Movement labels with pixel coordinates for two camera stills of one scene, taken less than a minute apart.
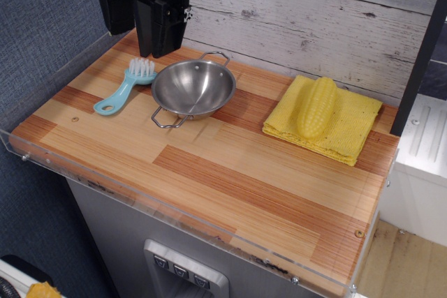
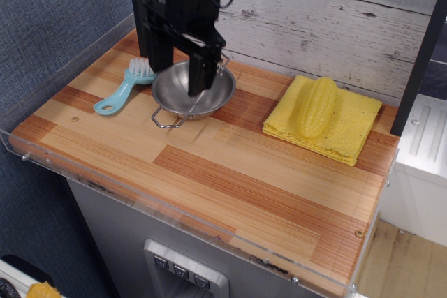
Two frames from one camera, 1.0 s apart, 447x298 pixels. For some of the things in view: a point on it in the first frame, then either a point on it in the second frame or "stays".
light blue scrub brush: (141, 71) stays
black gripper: (161, 24) -> (192, 3)
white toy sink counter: (414, 199) stays
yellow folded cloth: (355, 116) stays
